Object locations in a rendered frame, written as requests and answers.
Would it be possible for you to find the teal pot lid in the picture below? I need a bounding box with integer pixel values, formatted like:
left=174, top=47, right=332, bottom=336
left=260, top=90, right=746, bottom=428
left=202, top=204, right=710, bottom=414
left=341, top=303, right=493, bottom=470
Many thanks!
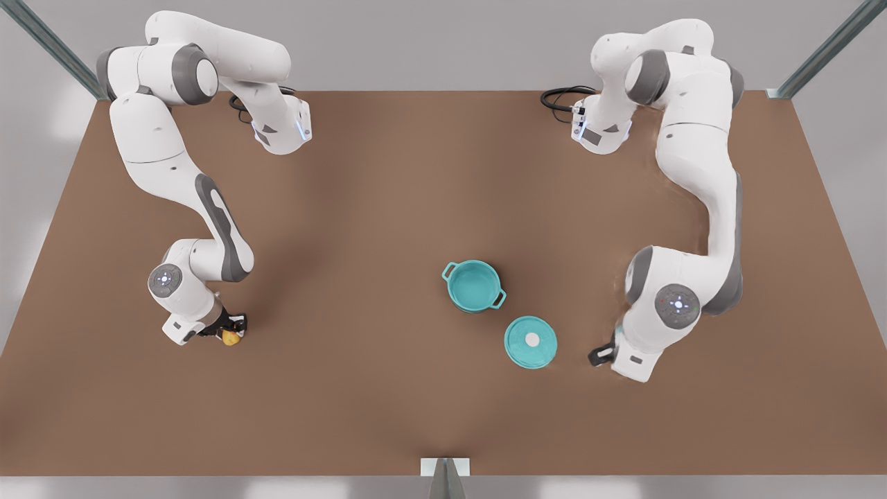
left=504, top=315, right=559, bottom=369

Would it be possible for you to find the black cable loop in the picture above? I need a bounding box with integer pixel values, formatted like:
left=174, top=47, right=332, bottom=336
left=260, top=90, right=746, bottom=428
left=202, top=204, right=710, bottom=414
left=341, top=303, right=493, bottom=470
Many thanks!
left=229, top=86, right=298, bottom=125
left=541, top=86, right=599, bottom=124

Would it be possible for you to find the silver frame post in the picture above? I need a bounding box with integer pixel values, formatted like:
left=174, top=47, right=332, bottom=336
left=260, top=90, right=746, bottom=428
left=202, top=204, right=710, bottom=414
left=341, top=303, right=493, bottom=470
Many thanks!
left=421, top=457, right=471, bottom=499
left=0, top=0, right=112, bottom=102
left=766, top=0, right=887, bottom=100

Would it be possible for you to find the teal pot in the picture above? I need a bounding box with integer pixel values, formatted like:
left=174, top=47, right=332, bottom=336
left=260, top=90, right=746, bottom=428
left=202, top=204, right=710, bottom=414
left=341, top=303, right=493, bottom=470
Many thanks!
left=441, top=259, right=507, bottom=313

